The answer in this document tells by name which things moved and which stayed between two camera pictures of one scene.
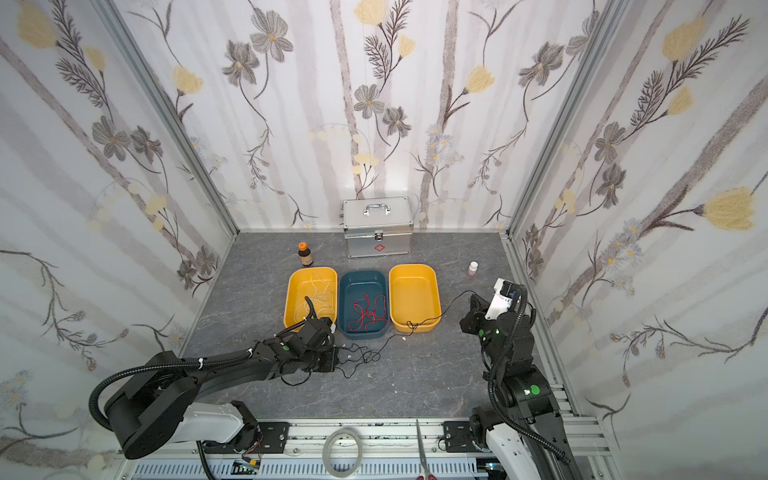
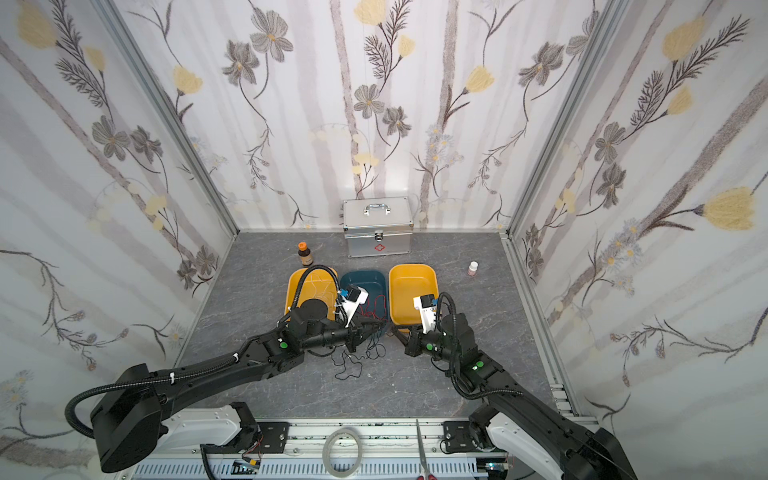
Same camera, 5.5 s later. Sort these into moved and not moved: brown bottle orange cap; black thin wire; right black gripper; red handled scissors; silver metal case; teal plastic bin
Moved: right black gripper; black thin wire
Not moved: red handled scissors; teal plastic bin; silver metal case; brown bottle orange cap
